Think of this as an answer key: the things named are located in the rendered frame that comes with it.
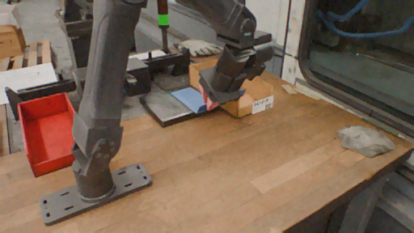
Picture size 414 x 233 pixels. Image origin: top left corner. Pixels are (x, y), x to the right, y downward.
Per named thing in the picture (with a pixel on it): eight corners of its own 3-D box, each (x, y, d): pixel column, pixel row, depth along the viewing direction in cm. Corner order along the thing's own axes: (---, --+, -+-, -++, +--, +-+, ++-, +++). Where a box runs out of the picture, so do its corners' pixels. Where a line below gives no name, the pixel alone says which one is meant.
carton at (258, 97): (236, 122, 80) (238, 95, 76) (189, 87, 98) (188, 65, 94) (272, 109, 86) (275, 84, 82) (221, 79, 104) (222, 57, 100)
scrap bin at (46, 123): (35, 178, 60) (25, 154, 57) (24, 123, 78) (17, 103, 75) (93, 158, 65) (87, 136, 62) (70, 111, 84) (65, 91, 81)
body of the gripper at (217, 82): (217, 69, 76) (227, 48, 70) (239, 100, 72) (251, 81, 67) (196, 74, 73) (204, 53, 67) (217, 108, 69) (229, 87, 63)
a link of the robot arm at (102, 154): (94, 115, 55) (63, 125, 52) (113, 137, 49) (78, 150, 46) (100, 143, 58) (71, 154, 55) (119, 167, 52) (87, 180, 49)
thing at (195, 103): (200, 116, 77) (200, 105, 76) (170, 94, 88) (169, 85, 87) (221, 108, 81) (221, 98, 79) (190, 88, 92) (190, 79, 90)
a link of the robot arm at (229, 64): (233, 57, 71) (244, 35, 65) (247, 74, 69) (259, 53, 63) (209, 64, 67) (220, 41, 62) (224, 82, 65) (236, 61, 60)
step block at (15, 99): (15, 120, 79) (4, 91, 74) (14, 116, 81) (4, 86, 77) (40, 114, 82) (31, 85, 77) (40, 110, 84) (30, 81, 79)
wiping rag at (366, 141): (323, 141, 73) (372, 164, 63) (324, 130, 72) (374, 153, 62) (356, 124, 79) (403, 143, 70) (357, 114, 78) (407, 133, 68)
